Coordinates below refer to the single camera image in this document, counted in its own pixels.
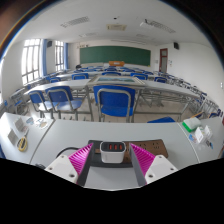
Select white ceiling projector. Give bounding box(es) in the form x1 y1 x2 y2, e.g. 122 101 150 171
139 18 156 29

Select green chalkboard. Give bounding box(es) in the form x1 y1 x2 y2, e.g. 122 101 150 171
79 45 152 67

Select blue classroom chairs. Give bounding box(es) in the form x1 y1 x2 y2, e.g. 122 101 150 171
0 64 224 121

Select brown classroom door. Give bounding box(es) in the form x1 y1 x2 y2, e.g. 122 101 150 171
159 47 169 74

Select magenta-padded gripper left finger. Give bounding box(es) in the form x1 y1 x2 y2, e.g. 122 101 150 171
44 142 96 188

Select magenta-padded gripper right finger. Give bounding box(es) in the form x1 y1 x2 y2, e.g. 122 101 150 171
128 142 179 188

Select orange lectern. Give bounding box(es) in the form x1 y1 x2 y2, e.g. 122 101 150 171
108 60 126 67

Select blue curtain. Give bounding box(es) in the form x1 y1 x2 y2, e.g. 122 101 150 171
40 38 48 77
63 42 69 70

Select ceiling light panels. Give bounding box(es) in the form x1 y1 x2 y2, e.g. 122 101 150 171
59 15 177 38

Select blue wood-edged chair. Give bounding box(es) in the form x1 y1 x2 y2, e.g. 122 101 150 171
191 111 204 120

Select small white box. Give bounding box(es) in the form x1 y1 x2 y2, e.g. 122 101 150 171
203 124 213 139

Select grey classroom desks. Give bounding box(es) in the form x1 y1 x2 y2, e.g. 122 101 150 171
0 64 221 123

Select large window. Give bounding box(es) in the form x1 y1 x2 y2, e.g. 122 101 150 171
21 38 42 85

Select white charger block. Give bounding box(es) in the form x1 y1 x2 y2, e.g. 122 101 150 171
99 140 127 164

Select green and white wipes pack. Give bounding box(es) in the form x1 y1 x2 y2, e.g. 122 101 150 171
181 117 202 133

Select narrow window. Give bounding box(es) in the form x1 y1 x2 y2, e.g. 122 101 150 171
54 40 65 72

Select black power strip cable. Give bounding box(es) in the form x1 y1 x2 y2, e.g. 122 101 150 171
34 146 81 170

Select colourful printed card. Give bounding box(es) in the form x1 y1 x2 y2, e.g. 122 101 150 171
188 133 198 144

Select grey card stand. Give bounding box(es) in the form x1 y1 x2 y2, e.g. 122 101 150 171
7 129 19 146
13 117 26 133

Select colourful stickers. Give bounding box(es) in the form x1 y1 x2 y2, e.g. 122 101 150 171
25 117 49 129

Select blue chair seat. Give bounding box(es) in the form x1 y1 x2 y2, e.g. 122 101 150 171
147 116 176 124

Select ceiling air conditioner vent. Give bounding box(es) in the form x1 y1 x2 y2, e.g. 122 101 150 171
106 23 128 32

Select blue metal-framed chair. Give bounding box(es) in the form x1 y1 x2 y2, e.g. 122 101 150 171
28 89 51 118
93 84 136 123
45 85 84 120

